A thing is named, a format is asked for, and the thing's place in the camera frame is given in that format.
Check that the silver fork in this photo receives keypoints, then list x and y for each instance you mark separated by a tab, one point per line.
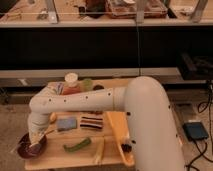
35	138

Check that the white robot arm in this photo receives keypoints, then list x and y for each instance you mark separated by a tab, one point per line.
151	124

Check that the orange bowl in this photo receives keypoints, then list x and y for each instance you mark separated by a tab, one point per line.
70	90

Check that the purple bowl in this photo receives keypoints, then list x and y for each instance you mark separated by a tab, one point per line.
25	150

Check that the dark metal cup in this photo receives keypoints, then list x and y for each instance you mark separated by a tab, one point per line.
98	87

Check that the green cup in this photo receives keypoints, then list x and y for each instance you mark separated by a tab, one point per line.
86	85

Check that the bunch of dark grapes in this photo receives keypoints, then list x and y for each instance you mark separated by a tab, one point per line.
95	112

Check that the yellow plastic bin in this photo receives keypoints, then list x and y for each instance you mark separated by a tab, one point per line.
120	130

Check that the blue grey cloth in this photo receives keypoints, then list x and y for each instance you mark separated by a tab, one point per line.
57	88

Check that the yellow wooden stick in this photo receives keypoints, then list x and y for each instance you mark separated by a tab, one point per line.
99	152

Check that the blue sponge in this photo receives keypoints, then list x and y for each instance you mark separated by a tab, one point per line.
66	124

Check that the green pepper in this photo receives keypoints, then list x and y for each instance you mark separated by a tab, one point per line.
78	146

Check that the yellow apple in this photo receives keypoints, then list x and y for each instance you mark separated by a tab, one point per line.
53	118

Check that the black and white dish brush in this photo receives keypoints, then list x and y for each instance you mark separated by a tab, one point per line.
126	147

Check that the black foot pedal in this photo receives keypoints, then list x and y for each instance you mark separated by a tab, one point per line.
195	131

